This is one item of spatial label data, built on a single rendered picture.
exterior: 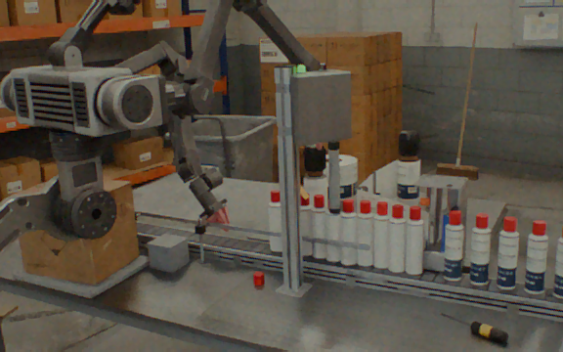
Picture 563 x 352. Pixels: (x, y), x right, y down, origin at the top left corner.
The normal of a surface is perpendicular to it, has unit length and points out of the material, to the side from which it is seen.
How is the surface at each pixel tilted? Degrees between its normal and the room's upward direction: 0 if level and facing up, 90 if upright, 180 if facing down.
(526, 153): 90
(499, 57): 90
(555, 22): 90
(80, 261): 90
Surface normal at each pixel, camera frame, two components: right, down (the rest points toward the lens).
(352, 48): -0.54, 0.25
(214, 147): -0.35, 0.32
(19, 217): 0.77, 0.15
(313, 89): 0.46, 0.22
